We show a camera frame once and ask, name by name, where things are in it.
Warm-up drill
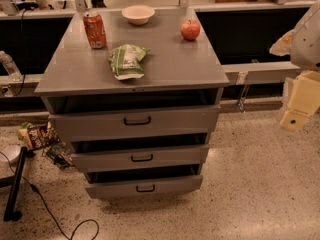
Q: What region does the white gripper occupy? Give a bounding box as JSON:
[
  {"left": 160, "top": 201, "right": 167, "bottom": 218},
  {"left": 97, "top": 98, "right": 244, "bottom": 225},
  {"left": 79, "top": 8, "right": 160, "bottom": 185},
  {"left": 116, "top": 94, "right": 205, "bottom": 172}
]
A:
[{"left": 280, "top": 71, "right": 320, "bottom": 132}]

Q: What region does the grey bottom drawer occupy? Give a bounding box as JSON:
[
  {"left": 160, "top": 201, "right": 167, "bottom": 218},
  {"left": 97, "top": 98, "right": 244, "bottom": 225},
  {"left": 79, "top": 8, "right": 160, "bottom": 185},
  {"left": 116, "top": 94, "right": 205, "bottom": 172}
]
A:
[{"left": 86, "top": 175, "right": 203, "bottom": 199}]

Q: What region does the grey drawer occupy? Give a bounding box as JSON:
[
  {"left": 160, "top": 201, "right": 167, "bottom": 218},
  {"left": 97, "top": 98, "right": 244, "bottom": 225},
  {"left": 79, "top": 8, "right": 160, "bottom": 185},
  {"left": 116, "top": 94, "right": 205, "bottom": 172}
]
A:
[
  {"left": 71, "top": 145, "right": 209, "bottom": 172},
  {"left": 86, "top": 175, "right": 203, "bottom": 199},
  {"left": 49, "top": 106, "right": 220, "bottom": 142}
]

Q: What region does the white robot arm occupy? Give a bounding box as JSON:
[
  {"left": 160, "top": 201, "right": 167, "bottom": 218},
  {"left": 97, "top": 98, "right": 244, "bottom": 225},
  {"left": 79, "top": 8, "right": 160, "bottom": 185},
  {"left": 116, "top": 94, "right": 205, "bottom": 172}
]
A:
[{"left": 269, "top": 0, "right": 320, "bottom": 132}]

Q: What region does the grey top drawer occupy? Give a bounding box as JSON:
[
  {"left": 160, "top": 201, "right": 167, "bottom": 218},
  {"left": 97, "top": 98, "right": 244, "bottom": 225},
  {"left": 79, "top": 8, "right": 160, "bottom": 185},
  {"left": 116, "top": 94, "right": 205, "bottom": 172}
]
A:
[{"left": 49, "top": 106, "right": 220, "bottom": 142}]

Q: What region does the grey drawer cabinet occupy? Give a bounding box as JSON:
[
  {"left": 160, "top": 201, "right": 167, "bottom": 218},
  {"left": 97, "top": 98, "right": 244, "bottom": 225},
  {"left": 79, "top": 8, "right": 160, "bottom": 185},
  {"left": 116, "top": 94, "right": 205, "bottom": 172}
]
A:
[{"left": 36, "top": 9, "right": 228, "bottom": 192}]

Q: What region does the grey middle drawer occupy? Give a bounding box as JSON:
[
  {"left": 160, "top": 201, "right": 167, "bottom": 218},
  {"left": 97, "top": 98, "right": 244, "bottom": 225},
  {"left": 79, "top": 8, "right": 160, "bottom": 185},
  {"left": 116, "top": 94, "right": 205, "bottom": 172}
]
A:
[{"left": 71, "top": 145, "right": 209, "bottom": 172}]

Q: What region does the red apple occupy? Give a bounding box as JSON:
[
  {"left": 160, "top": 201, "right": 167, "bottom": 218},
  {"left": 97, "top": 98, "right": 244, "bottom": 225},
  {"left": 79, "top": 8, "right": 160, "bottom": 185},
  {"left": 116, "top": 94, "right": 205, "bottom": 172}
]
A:
[{"left": 180, "top": 20, "right": 200, "bottom": 41}]

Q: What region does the green chip bag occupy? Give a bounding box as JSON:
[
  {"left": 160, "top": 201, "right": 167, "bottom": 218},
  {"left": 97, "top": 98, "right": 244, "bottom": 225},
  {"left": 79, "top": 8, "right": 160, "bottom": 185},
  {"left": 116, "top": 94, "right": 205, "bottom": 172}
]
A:
[{"left": 109, "top": 44, "right": 148, "bottom": 81}]

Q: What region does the white bowl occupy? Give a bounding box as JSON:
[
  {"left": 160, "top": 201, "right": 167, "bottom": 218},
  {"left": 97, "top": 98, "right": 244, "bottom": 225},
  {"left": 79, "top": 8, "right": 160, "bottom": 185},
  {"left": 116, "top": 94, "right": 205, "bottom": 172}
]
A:
[{"left": 122, "top": 5, "right": 155, "bottom": 25}]

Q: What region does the orange soda can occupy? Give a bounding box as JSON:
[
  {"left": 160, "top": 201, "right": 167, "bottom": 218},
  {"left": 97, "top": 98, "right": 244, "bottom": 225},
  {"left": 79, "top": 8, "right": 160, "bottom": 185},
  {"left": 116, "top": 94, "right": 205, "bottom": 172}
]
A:
[{"left": 83, "top": 11, "right": 107, "bottom": 49}]

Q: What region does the dark green floor bag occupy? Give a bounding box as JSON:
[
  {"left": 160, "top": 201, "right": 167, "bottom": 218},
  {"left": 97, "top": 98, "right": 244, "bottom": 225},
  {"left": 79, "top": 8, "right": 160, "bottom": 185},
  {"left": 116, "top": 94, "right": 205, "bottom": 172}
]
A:
[{"left": 42, "top": 143, "right": 72, "bottom": 170}]

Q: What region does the brown snack bag on floor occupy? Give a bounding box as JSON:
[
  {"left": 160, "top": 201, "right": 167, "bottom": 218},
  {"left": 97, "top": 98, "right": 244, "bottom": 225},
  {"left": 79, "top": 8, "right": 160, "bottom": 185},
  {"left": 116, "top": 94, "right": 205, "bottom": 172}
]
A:
[{"left": 18, "top": 122, "right": 60, "bottom": 151}]

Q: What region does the clear plastic bottle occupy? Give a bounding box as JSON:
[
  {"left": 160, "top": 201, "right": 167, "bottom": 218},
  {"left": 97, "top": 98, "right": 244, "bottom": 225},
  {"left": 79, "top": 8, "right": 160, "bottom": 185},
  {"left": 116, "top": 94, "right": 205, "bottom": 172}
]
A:
[{"left": 0, "top": 51, "right": 23, "bottom": 82}]

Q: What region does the white round floor object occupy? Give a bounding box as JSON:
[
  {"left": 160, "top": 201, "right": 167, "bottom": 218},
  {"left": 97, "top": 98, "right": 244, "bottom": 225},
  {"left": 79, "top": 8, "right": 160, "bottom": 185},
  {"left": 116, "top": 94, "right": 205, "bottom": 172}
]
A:
[{"left": 0, "top": 145, "right": 21, "bottom": 163}]

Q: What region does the black stand leg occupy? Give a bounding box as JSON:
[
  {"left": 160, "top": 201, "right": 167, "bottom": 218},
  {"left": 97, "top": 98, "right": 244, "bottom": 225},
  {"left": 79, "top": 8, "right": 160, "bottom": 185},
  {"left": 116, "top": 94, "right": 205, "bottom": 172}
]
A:
[{"left": 0, "top": 147, "right": 27, "bottom": 222}]

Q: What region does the metal railing frame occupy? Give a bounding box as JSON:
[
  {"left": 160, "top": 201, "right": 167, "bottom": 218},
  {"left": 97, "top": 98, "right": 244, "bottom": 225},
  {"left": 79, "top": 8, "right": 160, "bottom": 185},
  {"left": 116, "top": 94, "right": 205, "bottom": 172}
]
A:
[{"left": 0, "top": 0, "right": 320, "bottom": 113}]

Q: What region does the black cable on floor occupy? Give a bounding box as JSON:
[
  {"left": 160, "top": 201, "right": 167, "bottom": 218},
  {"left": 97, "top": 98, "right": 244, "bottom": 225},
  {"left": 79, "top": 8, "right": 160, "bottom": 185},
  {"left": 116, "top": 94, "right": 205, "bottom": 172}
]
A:
[{"left": 0, "top": 151, "right": 100, "bottom": 240}]

